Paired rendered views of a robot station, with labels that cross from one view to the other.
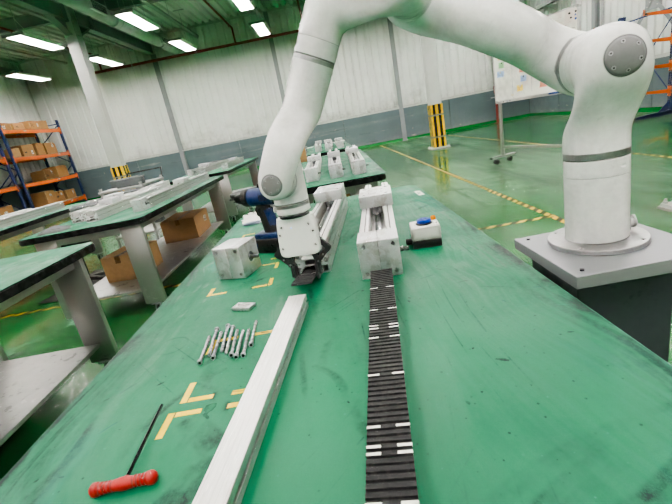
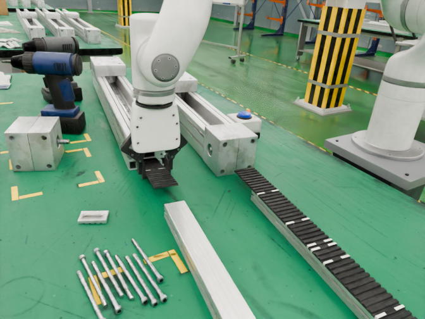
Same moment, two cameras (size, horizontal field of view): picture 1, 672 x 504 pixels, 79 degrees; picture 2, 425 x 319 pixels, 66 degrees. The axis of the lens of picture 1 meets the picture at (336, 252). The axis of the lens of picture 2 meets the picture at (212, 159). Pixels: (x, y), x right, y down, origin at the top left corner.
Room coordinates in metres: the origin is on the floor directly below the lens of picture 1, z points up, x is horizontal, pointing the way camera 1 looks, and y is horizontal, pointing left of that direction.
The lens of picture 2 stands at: (0.37, 0.34, 1.17)
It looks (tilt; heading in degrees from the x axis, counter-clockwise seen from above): 27 degrees down; 326
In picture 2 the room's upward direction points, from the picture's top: 4 degrees clockwise
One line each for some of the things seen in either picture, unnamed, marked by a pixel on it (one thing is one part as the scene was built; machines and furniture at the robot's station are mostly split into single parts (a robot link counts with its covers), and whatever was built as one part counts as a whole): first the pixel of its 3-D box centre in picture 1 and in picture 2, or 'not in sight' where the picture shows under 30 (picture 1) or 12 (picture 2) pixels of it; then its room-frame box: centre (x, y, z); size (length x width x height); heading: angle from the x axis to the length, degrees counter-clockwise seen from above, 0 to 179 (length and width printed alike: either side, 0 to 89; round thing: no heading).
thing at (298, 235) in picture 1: (298, 231); (154, 122); (0.98, 0.08, 0.92); 0.10 x 0.07 x 0.11; 81
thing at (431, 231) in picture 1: (422, 233); (240, 126); (1.11, -0.25, 0.81); 0.10 x 0.08 x 0.06; 81
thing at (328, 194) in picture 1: (330, 195); (107, 69); (1.68, -0.02, 0.87); 0.16 x 0.11 x 0.07; 171
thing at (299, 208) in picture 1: (292, 207); (152, 93); (0.98, 0.08, 0.98); 0.09 x 0.08 x 0.03; 81
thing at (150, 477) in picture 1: (144, 441); not in sight; (0.48, 0.31, 0.79); 0.16 x 0.08 x 0.02; 2
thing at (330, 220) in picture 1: (326, 222); (119, 100); (1.43, 0.01, 0.82); 0.80 x 0.10 x 0.09; 171
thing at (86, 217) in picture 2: (243, 306); (93, 217); (0.90, 0.24, 0.78); 0.05 x 0.03 x 0.01; 65
